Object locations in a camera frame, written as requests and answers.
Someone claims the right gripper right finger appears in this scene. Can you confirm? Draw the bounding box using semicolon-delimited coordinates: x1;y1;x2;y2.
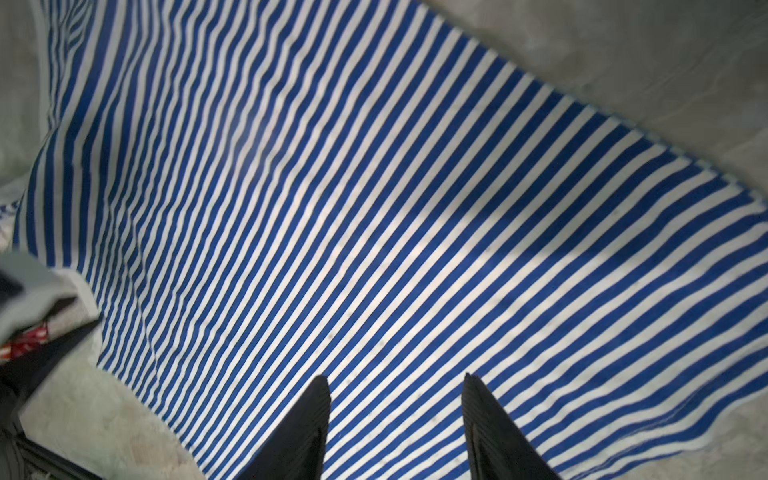
461;374;560;480

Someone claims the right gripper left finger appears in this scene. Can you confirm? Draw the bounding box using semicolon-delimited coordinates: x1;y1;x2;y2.
237;375;331;480

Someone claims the navy white striped tank top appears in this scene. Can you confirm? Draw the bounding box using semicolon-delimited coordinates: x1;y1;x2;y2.
14;1;767;479

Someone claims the red white striped tank top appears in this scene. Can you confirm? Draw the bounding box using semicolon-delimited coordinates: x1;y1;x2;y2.
1;322;50;364

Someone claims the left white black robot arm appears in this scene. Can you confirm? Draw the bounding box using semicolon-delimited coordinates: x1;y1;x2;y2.
1;251;102;479

